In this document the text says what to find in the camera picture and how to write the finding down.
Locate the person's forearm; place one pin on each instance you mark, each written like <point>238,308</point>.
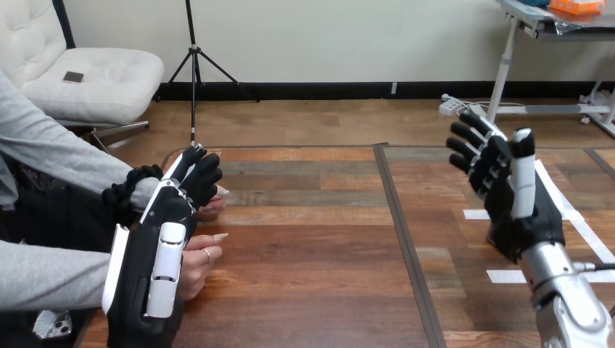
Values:
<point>48,278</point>
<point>67,163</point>

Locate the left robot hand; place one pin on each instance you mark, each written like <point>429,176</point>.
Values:
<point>134,269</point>

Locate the person's hand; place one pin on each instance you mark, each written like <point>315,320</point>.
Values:
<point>214,209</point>
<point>197,269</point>

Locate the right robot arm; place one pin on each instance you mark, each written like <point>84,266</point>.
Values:
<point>564,298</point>

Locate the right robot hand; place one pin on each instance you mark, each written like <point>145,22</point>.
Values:
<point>499,211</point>

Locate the white cushioned chair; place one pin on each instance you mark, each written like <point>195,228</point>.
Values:
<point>105,81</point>

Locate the black hair scrunchie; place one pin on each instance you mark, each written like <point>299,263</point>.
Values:
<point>117,194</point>

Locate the dark phone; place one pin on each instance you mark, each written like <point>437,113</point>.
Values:
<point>73,77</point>

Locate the white desk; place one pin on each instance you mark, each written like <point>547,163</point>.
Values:
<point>502,77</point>

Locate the orange thing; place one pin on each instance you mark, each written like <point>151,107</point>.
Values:
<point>576,6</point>

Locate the black tripod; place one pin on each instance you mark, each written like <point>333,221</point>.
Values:
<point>193,72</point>

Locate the silver phone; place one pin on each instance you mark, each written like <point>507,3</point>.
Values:
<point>54,325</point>

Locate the person's body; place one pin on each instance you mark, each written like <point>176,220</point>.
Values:
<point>57,216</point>

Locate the white power strip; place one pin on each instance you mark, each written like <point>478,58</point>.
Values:
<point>449,106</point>

